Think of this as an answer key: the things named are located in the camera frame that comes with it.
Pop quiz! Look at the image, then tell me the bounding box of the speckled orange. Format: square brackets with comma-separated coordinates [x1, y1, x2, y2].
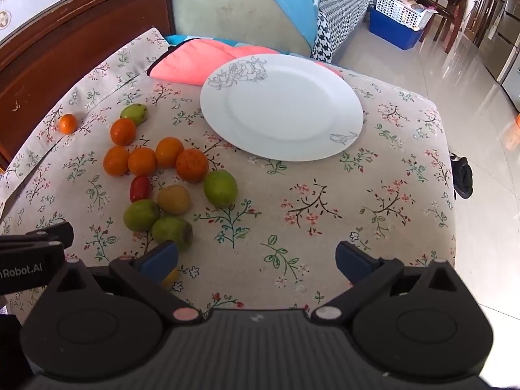
[175, 149, 209, 183]

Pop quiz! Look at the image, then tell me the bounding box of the pink oven mitt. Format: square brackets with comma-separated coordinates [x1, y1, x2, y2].
[147, 38, 346, 87]

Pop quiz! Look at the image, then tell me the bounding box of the red cherry tomato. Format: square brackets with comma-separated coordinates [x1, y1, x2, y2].
[129, 175, 152, 203]

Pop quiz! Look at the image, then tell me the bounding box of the black white checked cloth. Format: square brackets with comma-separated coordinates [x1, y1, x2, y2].
[311, 0, 376, 63]

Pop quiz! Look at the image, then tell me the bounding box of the blue plastic bin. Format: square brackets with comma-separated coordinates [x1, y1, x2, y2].
[368, 6, 425, 51]

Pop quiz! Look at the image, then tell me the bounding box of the white plate with grey print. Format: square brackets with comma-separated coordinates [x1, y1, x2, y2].
[200, 54, 364, 162]

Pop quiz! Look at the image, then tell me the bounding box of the white plastic basket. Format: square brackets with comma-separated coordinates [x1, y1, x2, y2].
[374, 0, 437, 31]

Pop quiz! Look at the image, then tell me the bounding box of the black shoe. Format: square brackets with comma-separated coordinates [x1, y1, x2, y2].
[449, 152, 474, 201]

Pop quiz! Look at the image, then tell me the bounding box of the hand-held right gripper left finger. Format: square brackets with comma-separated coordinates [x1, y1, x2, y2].
[49, 240, 204, 328]

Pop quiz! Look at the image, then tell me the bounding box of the floral printed cloth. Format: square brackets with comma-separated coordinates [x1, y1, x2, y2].
[0, 28, 456, 321]

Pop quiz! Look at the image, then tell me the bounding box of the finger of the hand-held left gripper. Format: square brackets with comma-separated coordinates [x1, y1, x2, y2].
[0, 222, 74, 249]

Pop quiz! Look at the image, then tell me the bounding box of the brown wooden cabinet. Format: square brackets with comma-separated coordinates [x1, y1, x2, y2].
[0, 0, 179, 171]

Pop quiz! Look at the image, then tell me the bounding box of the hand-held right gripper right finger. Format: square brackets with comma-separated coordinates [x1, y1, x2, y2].
[311, 240, 472, 326]

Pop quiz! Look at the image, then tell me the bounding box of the silver refrigerator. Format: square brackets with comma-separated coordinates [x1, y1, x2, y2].
[475, 0, 520, 102]

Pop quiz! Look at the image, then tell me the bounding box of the green jujube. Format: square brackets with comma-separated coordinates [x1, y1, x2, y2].
[151, 215, 194, 251]
[123, 199, 161, 232]
[120, 104, 149, 124]
[203, 170, 238, 207]

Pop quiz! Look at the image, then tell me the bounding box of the pale green cushion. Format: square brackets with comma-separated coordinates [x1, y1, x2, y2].
[171, 0, 313, 55]

